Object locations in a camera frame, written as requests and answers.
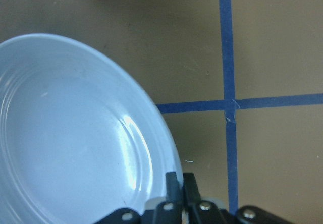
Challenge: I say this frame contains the blue plate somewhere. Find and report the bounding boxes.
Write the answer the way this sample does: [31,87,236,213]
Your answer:
[1,34,183,223]

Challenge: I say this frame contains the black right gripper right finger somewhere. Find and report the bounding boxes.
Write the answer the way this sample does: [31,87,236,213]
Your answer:
[183,173,227,224]

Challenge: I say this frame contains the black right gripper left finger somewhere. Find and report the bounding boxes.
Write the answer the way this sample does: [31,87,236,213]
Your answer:
[152,172,183,224]

